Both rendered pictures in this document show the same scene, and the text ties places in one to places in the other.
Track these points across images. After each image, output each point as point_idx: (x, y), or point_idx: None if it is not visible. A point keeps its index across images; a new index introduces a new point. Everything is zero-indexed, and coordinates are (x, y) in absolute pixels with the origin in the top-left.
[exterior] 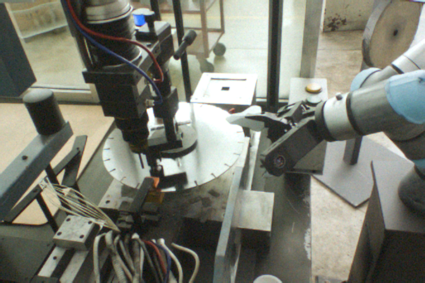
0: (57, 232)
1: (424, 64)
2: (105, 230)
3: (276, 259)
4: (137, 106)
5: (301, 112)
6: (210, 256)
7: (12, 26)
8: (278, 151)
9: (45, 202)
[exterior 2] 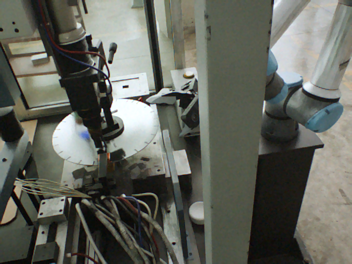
0: (29, 220)
1: None
2: (72, 205)
3: (198, 192)
4: (97, 98)
5: (197, 85)
6: (154, 204)
7: (3, 55)
8: (192, 111)
9: None
